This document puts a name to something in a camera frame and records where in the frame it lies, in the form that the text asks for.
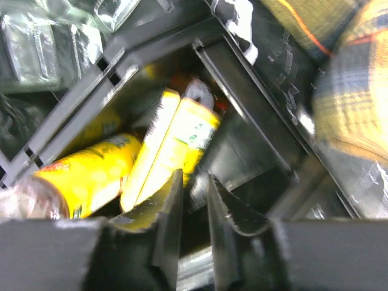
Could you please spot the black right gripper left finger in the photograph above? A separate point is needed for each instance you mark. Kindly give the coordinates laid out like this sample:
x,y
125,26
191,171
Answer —
x,y
138,250

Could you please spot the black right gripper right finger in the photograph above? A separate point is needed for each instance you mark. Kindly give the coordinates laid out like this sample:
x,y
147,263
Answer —
x,y
254,253

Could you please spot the yellow label bottle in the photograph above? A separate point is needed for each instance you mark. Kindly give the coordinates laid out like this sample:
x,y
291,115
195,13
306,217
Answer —
x,y
180,131
89,179

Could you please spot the black compartment organizer tray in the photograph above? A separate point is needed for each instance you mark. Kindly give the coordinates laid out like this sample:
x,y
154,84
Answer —
x,y
255,135

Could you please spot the clear oil bottle gold spout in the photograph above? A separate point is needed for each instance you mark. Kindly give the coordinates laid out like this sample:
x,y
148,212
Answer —
x,y
39,54

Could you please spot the yellow plaid cloth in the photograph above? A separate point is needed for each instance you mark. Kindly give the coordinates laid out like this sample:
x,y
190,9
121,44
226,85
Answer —
x,y
350,100

